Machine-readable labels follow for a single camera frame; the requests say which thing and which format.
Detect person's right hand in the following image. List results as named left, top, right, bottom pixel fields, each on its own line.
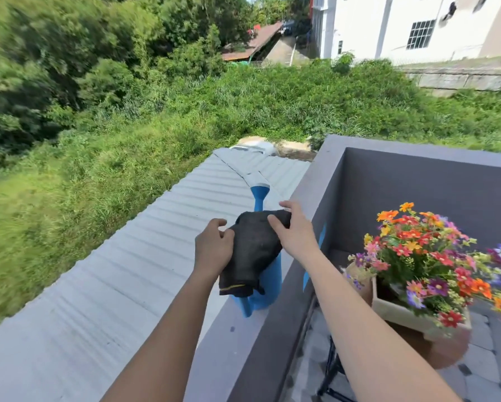
left=267, top=199, right=321, bottom=266

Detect person's left hand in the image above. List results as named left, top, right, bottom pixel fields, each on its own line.
left=194, top=218, right=235, bottom=281

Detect dark grey yellow-trimmed cloth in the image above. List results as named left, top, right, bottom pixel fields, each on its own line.
left=218, top=209, right=292, bottom=299

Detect blue plastic watering can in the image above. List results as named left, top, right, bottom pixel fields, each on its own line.
left=233, top=184, right=283, bottom=319

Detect pale green flower pot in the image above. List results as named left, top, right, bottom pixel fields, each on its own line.
left=371, top=276, right=472, bottom=343

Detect colourful flowers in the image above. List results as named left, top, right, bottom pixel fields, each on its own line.
left=347, top=202, right=501, bottom=329

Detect person's left forearm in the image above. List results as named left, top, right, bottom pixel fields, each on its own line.
left=101, top=267, right=222, bottom=402

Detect person's right forearm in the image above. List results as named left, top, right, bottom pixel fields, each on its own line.
left=302, top=248, right=463, bottom=402

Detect silver car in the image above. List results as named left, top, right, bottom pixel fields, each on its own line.
left=229, top=140, right=278, bottom=156

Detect grey corrugated roof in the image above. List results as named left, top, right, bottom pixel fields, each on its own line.
left=0, top=147, right=312, bottom=402

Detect grassy overgrown slope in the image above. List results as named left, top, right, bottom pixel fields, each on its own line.
left=0, top=54, right=501, bottom=336

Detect round wooden stool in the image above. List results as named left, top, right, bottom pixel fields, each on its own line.
left=344, top=263, right=472, bottom=402

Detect long red-roofed shed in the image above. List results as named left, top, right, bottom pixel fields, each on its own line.
left=221, top=21, right=285, bottom=63

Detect green trees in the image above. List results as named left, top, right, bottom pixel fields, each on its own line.
left=0, top=0, right=314, bottom=172

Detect tall white building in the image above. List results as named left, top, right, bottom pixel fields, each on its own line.
left=310, top=0, right=501, bottom=65

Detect concrete retaining wall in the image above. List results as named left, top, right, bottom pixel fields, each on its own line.
left=401, top=62, right=501, bottom=97

